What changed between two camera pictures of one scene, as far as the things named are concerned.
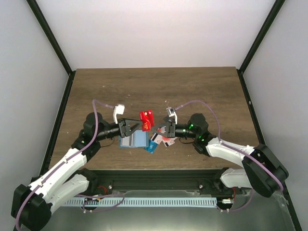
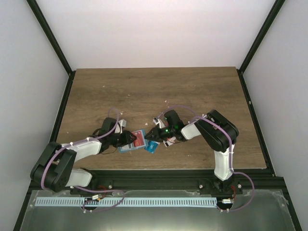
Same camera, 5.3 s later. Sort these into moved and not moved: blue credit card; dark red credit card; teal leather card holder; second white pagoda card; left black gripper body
Moved: dark red credit card; left black gripper body
Not moved: blue credit card; teal leather card holder; second white pagoda card
